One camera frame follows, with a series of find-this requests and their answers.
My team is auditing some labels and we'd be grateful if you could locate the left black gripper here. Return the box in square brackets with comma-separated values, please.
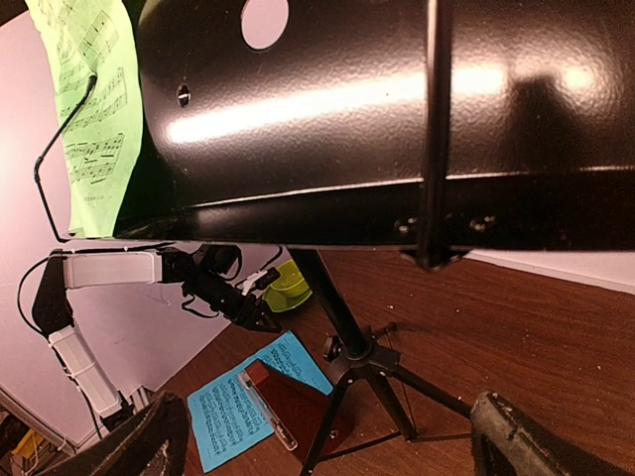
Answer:
[227, 295, 282, 333]

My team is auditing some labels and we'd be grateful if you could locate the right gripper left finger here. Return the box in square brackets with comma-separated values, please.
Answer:
[42, 391, 190, 475]

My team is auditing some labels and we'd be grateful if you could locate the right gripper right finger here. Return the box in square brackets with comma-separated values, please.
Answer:
[470, 391, 628, 475]

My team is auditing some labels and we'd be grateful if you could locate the blue sheet music page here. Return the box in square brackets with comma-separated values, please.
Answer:
[187, 331, 333, 473]

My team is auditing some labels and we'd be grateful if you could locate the black music stand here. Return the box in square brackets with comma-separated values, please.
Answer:
[33, 0, 635, 476]

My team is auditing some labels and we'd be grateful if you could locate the green sheet music page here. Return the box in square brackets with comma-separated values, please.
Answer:
[27, 1, 143, 239]

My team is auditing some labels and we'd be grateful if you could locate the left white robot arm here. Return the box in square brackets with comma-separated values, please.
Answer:
[25, 245, 282, 431]

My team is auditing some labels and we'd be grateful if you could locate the green bowl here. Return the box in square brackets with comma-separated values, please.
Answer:
[267, 260, 310, 298]

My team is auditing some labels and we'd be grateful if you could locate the brown wooden metronome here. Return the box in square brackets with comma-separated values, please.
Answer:
[238, 360, 331, 462]

